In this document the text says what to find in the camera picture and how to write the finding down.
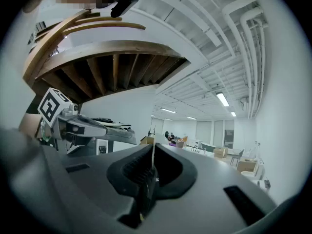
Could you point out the black head camera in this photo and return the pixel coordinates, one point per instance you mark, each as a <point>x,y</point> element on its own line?
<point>124,5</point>

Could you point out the long ceiling light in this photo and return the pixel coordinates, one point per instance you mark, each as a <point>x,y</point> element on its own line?
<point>191,118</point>
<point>168,110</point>
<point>233,114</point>
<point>222,99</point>

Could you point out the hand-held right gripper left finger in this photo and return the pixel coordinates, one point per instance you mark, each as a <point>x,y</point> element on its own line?
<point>97,179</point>

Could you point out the brown cardboard box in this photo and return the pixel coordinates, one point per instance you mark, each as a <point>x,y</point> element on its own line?
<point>246,166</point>
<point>220,152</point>
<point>146,140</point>

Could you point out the wooden shelf unit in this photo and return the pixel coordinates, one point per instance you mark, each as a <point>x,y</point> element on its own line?
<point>109,47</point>

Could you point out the white ceiling pipe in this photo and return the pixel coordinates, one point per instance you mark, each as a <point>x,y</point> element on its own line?
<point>245,28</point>
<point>231,25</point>

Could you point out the grey bathtub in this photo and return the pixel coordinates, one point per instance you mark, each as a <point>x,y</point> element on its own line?
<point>207,147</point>

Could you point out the person's left forearm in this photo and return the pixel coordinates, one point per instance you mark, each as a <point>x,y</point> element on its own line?
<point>29,125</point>

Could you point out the grey chair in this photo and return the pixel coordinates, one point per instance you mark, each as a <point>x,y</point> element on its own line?
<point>236,155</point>

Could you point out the white plastic spoon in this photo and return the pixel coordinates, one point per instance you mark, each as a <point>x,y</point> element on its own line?
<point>153,157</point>

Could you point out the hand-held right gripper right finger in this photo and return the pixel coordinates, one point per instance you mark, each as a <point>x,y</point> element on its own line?
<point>207,179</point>

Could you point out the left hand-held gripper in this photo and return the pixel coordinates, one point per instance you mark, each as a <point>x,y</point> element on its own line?
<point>52,106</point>

